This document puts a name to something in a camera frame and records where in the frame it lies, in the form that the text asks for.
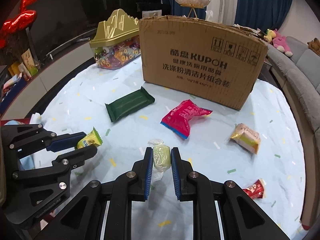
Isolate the yellow green snack packet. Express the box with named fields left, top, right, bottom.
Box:
left=76, top=127, right=103, bottom=149

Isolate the pale green candy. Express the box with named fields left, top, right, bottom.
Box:
left=148, top=139, right=171, bottom=183

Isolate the dark green snack pack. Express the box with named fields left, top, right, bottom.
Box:
left=105, top=87, right=155, bottom=122

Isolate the small red candy packet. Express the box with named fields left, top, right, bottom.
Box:
left=242, top=179, right=266, bottom=199

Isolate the red pink snack bag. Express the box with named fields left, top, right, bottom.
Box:
left=161, top=100, right=212, bottom=139

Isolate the orange white snack packet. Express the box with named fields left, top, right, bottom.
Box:
left=230, top=123, right=261, bottom=154

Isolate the white tv cabinet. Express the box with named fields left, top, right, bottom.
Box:
left=1, top=41, right=94, bottom=120

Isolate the light blue tablecloth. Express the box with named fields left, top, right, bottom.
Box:
left=31, top=59, right=305, bottom=239

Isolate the gold lidded candy container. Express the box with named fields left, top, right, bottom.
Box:
left=89, top=9, right=141, bottom=70

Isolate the brown cardboard box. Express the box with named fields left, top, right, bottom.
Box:
left=139, top=16, right=268, bottom=110

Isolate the black television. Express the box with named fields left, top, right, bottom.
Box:
left=28, top=0, right=171, bottom=61

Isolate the red foil balloon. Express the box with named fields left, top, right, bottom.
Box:
left=1, top=0, right=39, bottom=49

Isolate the grey sectional sofa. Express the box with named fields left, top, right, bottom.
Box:
left=261, top=36, right=320, bottom=156

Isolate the pink plush toy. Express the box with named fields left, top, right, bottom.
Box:
left=272, top=29, right=293, bottom=57

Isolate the yellow plush toy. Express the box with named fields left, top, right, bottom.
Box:
left=264, top=29, right=277, bottom=43

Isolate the white tiered snack tray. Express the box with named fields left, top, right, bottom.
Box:
left=174, top=0, right=211, bottom=19

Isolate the brown teddy bear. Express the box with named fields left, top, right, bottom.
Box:
left=308, top=38, right=320, bottom=56

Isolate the blue curtain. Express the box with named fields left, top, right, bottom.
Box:
left=162, top=0, right=292, bottom=30

